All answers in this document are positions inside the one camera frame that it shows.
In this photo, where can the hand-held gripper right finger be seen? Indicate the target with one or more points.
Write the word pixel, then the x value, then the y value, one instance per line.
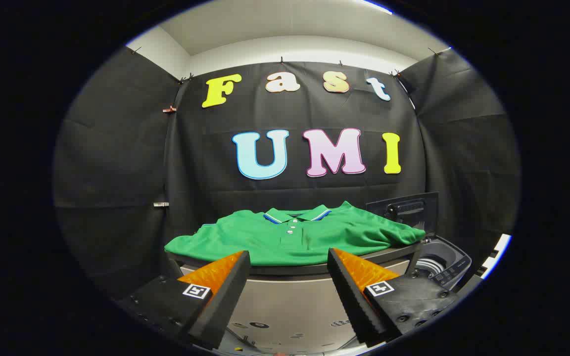
pixel 352 296

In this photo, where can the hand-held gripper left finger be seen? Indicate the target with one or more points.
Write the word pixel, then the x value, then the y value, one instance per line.
pixel 225 296

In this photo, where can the green polo shirt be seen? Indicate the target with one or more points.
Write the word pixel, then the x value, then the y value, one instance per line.
pixel 265 242

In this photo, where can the grey washing machine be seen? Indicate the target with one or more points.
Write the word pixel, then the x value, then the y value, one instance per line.
pixel 443 259

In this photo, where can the white clip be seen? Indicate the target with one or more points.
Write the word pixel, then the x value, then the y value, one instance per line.
pixel 161 204

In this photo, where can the red clip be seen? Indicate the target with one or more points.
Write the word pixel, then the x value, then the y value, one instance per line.
pixel 168 109

